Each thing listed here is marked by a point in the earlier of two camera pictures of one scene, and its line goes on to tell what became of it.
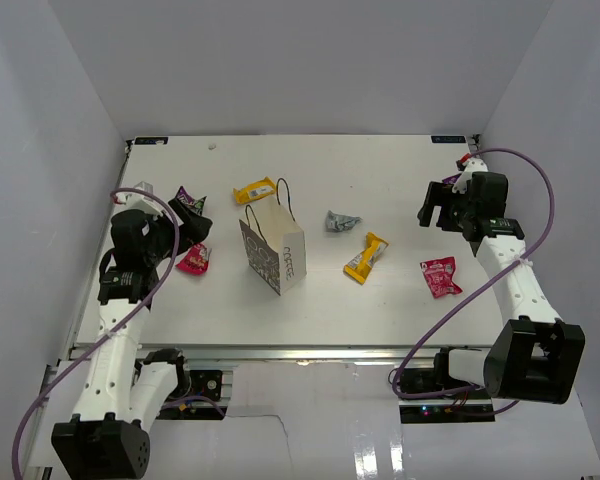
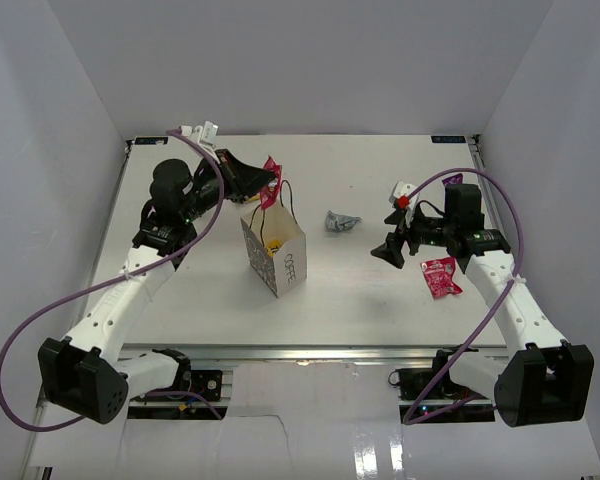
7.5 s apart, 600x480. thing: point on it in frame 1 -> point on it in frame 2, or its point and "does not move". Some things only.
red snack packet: [195, 260] -> [269, 193]
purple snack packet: [452, 180] does not move
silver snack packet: [336, 222] does not move
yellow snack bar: [358, 267] -> [273, 246]
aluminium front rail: [290, 354] does not move
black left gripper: [194, 227] -> [242, 180]
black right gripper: [440, 195] -> [391, 250]
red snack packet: [439, 274] does not move
